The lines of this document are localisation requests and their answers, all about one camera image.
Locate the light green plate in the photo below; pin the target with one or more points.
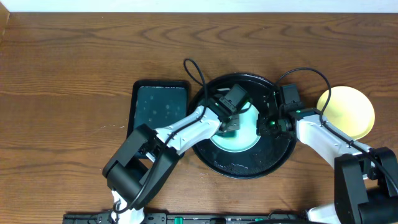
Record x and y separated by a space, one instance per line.
246 136

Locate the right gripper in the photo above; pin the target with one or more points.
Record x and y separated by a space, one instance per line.
263 129

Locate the yellow plate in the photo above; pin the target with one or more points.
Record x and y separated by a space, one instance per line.
350 111

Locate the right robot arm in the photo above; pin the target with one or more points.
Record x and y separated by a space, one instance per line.
365 178

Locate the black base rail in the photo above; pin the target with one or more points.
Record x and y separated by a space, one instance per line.
163 218

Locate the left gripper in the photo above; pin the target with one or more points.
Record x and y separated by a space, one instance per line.
232 125

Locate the black rectangular water tray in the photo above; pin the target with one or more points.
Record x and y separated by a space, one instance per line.
158 103

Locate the green yellow sponge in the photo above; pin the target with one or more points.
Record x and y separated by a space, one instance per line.
227 134

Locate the black round tray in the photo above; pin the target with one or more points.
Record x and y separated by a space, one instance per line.
268 154

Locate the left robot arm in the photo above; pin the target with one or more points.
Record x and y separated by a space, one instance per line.
140 167

